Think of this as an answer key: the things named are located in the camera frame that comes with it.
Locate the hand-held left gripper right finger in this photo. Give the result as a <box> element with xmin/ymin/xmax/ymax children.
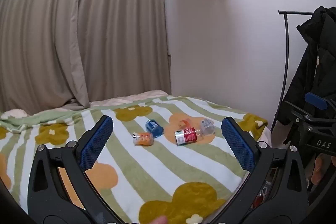
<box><xmin>221</xmin><ymin>116</ymin><xmax>309</xmax><ymax>224</ymax></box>

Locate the black metal clothes rack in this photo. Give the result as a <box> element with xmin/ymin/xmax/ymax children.
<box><xmin>270</xmin><ymin>10</ymin><xmax>314</xmax><ymax>135</ymax></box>

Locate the clear orange plastic cup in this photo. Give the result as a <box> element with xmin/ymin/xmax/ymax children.
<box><xmin>178</xmin><ymin>119</ymin><xmax>193</xmax><ymax>130</ymax></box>

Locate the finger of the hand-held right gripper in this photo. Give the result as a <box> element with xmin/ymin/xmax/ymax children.
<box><xmin>285</xmin><ymin>100</ymin><xmax>317</xmax><ymax>125</ymax></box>
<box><xmin>304</xmin><ymin>92</ymin><xmax>336</xmax><ymax>115</ymax></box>

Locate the beige curtain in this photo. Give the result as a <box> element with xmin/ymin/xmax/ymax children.
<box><xmin>0</xmin><ymin>0</ymin><xmax>172</xmax><ymax>113</ymax></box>

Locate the black jacket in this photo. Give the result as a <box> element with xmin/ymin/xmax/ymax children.
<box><xmin>275</xmin><ymin>6</ymin><xmax>336</xmax><ymax>126</ymax></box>

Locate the blue plastic cup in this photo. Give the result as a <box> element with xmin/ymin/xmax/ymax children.
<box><xmin>145</xmin><ymin>119</ymin><xmax>164</xmax><ymax>139</ymax></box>

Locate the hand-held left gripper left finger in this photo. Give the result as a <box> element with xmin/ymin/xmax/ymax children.
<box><xmin>27</xmin><ymin>115</ymin><xmax>116</xmax><ymax>224</ymax></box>

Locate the striped flower print blanket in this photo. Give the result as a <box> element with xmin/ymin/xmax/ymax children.
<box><xmin>0</xmin><ymin>95</ymin><xmax>271</xmax><ymax>224</ymax></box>

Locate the orange printed plastic cup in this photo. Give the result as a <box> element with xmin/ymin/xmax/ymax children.
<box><xmin>132</xmin><ymin>132</ymin><xmax>154</xmax><ymax>147</ymax></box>

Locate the red and white printed cup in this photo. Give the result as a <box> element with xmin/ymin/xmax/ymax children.
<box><xmin>175</xmin><ymin>127</ymin><xmax>197</xmax><ymax>147</ymax></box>

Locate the person's right hand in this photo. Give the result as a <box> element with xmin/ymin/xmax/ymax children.
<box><xmin>312</xmin><ymin>154</ymin><xmax>336</xmax><ymax>188</ymax></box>

